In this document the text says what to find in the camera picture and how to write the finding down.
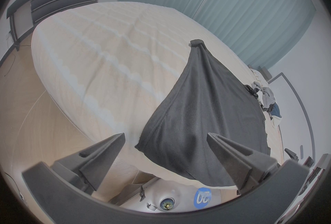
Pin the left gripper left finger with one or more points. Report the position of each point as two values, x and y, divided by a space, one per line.
98 161

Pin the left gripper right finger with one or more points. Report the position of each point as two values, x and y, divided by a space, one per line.
240 163

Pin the black T-shirt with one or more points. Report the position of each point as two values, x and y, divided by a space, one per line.
201 114

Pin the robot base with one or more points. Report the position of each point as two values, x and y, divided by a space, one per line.
175 192

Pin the pile of clothes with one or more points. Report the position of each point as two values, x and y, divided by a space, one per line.
269 98

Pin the bed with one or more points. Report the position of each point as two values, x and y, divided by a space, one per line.
103 62

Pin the white printed pillow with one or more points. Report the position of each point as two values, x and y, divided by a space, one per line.
258 76

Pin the grey bedside table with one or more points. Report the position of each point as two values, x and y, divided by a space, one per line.
263 71

